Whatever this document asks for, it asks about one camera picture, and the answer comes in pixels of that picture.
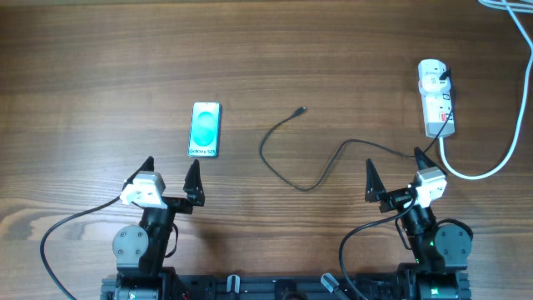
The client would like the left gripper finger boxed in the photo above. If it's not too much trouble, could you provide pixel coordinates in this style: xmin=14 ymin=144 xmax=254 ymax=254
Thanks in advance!
xmin=123 ymin=156 xmax=155 ymax=187
xmin=183 ymin=159 xmax=205 ymax=207

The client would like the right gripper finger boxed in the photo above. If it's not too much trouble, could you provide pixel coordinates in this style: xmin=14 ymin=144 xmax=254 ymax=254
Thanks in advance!
xmin=414 ymin=147 xmax=446 ymax=175
xmin=365 ymin=158 xmax=386 ymax=203

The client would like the Galaxy S25 smartphone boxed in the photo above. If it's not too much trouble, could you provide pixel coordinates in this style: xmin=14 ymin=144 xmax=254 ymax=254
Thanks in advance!
xmin=187 ymin=102 xmax=222 ymax=158

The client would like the black USB charging cable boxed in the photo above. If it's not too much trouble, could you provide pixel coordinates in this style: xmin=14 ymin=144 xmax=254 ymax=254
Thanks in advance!
xmin=258 ymin=68 xmax=454 ymax=193

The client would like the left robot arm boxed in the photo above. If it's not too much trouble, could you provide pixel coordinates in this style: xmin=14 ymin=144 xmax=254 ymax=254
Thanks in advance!
xmin=100 ymin=157 xmax=205 ymax=300

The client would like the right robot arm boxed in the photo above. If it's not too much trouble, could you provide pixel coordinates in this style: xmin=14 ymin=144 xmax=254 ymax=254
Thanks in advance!
xmin=354 ymin=147 xmax=473 ymax=299

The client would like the white charger plug adapter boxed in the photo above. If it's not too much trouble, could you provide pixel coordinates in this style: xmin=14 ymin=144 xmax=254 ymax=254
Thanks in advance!
xmin=418 ymin=73 xmax=451 ymax=96

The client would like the white power strip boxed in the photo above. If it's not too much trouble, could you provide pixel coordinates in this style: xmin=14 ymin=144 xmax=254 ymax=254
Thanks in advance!
xmin=418 ymin=59 xmax=455 ymax=138

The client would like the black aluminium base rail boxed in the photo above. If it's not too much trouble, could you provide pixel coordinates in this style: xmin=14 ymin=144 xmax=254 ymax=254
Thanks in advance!
xmin=100 ymin=272 xmax=472 ymax=300

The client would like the white power strip cord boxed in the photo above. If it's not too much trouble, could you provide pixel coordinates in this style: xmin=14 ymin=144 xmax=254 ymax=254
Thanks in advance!
xmin=438 ymin=0 xmax=533 ymax=181

